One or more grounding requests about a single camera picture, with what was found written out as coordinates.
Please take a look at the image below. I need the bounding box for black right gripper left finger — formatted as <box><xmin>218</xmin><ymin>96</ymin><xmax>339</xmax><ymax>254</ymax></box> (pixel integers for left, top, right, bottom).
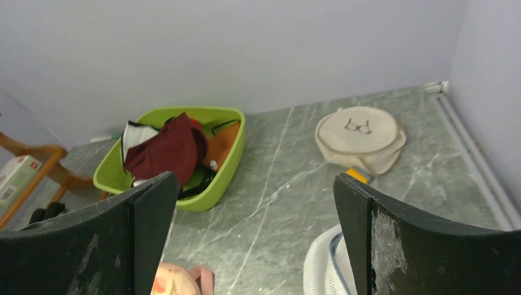
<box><xmin>1</xmin><ymin>172</ymin><xmax>179</xmax><ymax>294</ymax></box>

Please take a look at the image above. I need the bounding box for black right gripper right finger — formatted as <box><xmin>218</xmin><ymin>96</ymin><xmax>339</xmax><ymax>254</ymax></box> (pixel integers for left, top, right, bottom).
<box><xmin>333</xmin><ymin>173</ymin><xmax>520</xmax><ymax>294</ymax></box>

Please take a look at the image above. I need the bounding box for pink floral laundry bag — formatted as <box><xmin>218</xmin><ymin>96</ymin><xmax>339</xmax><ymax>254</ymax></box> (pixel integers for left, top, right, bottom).
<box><xmin>151</xmin><ymin>262</ymin><xmax>214</xmax><ymax>295</ymax></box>

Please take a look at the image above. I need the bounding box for white mesh round laundry bag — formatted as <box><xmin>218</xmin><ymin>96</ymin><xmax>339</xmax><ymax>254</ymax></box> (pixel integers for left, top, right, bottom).
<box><xmin>303</xmin><ymin>224</ymin><xmax>357</xmax><ymax>295</ymax></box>

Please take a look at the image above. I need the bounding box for beige round laundry bag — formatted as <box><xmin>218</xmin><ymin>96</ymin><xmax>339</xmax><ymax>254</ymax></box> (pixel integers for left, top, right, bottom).
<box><xmin>315</xmin><ymin>106</ymin><xmax>407</xmax><ymax>176</ymax></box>

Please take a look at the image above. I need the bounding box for green plastic basin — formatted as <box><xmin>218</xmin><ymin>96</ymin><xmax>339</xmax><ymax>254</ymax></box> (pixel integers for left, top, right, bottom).
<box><xmin>93</xmin><ymin>106</ymin><xmax>246</xmax><ymax>212</ymax></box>

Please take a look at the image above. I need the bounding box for yellow small block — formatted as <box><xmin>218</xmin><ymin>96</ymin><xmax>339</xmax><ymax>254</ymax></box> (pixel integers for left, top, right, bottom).
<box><xmin>345</xmin><ymin>168</ymin><xmax>371</xmax><ymax>184</ymax></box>

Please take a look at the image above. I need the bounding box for wooden tiered rack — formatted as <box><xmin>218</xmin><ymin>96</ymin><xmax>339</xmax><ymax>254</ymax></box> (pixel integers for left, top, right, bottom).
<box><xmin>1</xmin><ymin>133</ymin><xmax>94</xmax><ymax>230</ymax></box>

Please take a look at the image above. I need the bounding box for white black-trimmed garment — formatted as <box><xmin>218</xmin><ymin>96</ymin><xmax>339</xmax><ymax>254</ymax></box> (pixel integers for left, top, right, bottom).
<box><xmin>121</xmin><ymin>120</ymin><xmax>160</xmax><ymax>163</ymax></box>

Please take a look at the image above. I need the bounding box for maroon cloth garment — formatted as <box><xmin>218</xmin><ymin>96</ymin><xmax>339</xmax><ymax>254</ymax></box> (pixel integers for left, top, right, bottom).
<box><xmin>123</xmin><ymin>112</ymin><xmax>208</xmax><ymax>187</ymax></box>

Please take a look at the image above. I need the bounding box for white small carton box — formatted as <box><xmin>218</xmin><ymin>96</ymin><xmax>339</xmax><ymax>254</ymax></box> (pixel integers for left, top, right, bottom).
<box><xmin>1</xmin><ymin>155</ymin><xmax>42</xmax><ymax>208</ymax></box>

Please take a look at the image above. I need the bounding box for orange cloth in basin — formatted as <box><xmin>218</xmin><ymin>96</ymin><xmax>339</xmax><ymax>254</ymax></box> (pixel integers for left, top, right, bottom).
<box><xmin>203</xmin><ymin>120</ymin><xmax>240</xmax><ymax>171</ymax></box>

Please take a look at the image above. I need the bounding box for white pipe along wall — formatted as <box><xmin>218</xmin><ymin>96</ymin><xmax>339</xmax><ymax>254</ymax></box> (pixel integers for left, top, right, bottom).
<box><xmin>423</xmin><ymin>81</ymin><xmax>520</xmax><ymax>230</ymax></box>

